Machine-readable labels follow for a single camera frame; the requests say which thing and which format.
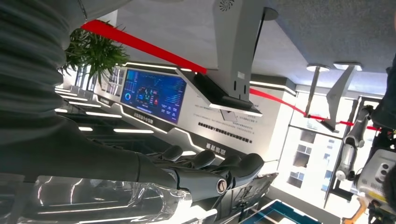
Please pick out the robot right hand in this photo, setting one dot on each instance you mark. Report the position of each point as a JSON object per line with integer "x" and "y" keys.
{"x": 92, "y": 160}

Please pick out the blue display screen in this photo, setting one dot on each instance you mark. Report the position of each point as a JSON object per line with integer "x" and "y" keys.
{"x": 154, "y": 95}

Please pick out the green potted plant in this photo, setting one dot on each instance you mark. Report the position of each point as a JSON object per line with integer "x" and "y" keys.
{"x": 92, "y": 52}

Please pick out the grey kiosk stand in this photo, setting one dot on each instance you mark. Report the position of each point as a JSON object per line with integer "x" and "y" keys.
{"x": 238, "y": 46}
{"x": 337, "y": 92}

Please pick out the blue tray white rim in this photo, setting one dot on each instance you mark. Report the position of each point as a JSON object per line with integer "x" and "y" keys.
{"x": 278, "y": 213}

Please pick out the black stanchion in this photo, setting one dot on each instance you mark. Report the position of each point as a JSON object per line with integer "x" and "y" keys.
{"x": 270, "y": 14}

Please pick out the silver stanchion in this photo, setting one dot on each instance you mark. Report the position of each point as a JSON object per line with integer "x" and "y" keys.
{"x": 314, "y": 86}

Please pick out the silver humanoid robot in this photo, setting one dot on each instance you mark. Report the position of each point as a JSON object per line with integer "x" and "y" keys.
{"x": 349, "y": 151}

